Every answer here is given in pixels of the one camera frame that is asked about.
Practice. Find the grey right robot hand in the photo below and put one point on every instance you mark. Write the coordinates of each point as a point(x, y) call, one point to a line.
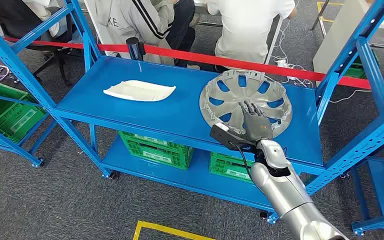
point(256, 124)

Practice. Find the grey plastic wheel hubcap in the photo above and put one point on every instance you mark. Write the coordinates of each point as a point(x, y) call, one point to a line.
point(255, 94)

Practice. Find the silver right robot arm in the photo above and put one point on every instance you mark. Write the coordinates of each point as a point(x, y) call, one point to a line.
point(288, 195)

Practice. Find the blue metal shelf rack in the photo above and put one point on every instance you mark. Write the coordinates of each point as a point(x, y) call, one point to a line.
point(165, 109)
point(13, 149)
point(379, 188)

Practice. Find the white curved plastic panel part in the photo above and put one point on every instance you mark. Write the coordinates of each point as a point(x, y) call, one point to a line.
point(139, 91)

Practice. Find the green plastic crate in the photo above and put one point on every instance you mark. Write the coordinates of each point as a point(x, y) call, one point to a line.
point(356, 71)
point(155, 150)
point(228, 167)
point(16, 121)

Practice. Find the white power strip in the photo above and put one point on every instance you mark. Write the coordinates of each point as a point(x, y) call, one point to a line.
point(282, 63)

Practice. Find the red barrier belt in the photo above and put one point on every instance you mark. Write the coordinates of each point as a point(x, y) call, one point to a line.
point(212, 61)

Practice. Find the person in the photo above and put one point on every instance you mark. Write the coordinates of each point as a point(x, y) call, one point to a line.
point(129, 20)
point(245, 30)

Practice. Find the white table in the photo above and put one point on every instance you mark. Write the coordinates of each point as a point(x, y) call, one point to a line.
point(337, 36)

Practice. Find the black office chair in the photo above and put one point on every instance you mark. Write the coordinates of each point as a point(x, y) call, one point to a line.
point(0, 13)

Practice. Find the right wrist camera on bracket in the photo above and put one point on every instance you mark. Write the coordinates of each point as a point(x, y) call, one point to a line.
point(223, 134)

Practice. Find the black barrier belt post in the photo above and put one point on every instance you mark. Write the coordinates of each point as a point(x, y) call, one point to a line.
point(134, 48)

